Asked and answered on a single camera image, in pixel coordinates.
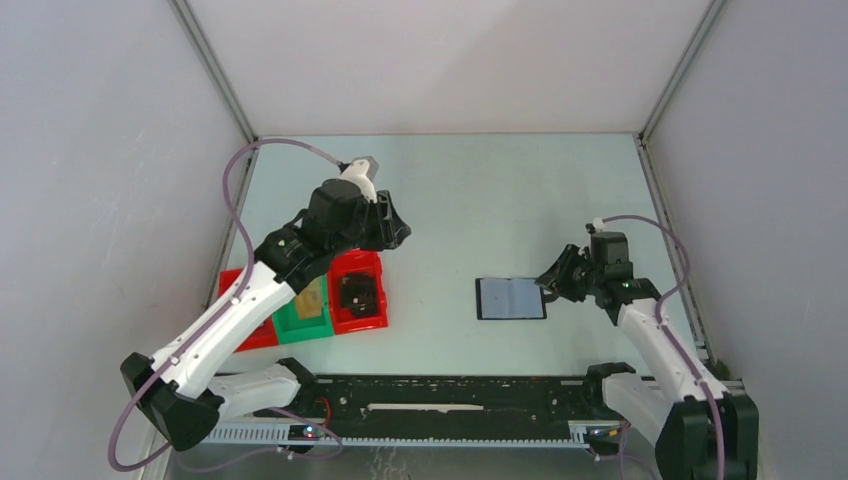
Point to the grey cable duct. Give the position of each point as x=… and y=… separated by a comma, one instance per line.
x=245, y=433

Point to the black leather card holder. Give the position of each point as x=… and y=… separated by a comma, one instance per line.
x=509, y=299

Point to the green bin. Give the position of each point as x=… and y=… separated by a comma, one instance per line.
x=290, y=329

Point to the black item in red bin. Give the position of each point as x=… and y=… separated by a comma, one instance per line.
x=359, y=295

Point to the orange credit card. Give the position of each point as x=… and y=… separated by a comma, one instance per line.
x=309, y=303

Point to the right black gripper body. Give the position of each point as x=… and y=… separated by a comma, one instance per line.
x=596, y=277

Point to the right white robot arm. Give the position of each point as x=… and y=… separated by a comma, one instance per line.
x=698, y=428

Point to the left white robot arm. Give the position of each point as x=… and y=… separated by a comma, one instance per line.
x=173, y=387

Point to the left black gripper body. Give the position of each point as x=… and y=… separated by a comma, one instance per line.
x=363, y=234

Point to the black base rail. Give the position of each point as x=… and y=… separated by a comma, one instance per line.
x=452, y=407

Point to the right red bin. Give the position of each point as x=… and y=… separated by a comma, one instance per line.
x=350, y=262

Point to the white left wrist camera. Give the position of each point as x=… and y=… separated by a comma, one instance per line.
x=361, y=171

